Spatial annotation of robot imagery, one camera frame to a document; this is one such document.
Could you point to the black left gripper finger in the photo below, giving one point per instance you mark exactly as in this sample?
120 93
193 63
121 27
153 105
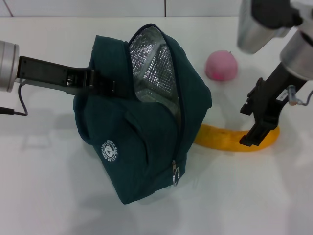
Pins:
107 88

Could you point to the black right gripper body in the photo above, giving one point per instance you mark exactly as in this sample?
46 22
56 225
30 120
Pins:
274 98

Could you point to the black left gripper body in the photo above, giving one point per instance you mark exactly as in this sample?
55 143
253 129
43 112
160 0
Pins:
49 72

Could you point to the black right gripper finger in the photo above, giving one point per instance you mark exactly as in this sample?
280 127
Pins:
253 100
259 133

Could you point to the yellow banana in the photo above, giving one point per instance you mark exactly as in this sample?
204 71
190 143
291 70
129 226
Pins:
220 140

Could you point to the pink peach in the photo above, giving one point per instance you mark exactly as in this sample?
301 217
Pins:
221 64

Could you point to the dark teal insulated lunch bag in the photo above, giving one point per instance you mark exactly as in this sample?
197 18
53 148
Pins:
146 147

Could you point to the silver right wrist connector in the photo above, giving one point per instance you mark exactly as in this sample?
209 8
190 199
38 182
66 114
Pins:
291 94

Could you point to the grey left wrist camera bracket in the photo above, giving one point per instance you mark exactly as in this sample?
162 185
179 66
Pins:
63 89

